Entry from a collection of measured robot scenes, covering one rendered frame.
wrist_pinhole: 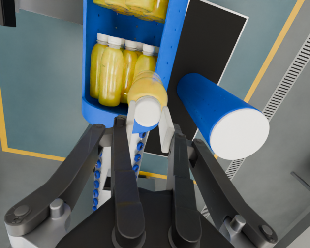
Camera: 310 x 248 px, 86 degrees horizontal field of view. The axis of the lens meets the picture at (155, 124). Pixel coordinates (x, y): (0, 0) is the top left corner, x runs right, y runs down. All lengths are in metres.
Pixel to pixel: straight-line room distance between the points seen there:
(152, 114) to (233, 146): 0.70
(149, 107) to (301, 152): 2.81
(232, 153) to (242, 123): 0.17
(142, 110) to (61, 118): 1.85
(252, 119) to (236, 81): 1.14
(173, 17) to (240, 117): 0.51
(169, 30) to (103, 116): 0.29
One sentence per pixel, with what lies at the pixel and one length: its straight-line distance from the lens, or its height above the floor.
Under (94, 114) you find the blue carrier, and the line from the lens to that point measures 0.53.
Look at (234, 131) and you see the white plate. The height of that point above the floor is 1.04.
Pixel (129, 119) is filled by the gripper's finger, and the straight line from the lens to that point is 0.17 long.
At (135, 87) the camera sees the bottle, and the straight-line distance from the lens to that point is 0.27.
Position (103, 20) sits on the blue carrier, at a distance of 0.68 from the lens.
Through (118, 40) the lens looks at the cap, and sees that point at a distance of 0.55.
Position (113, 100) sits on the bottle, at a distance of 0.56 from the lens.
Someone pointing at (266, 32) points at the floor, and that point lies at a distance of 2.02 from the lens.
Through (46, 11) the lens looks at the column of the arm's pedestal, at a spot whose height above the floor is 0.76.
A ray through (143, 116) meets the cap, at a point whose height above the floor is 1.47.
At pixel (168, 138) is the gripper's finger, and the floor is 1.53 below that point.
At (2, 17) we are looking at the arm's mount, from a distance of 0.76.
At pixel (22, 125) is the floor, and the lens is 2.30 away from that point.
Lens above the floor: 1.68
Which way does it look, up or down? 63 degrees down
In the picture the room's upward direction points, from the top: 173 degrees clockwise
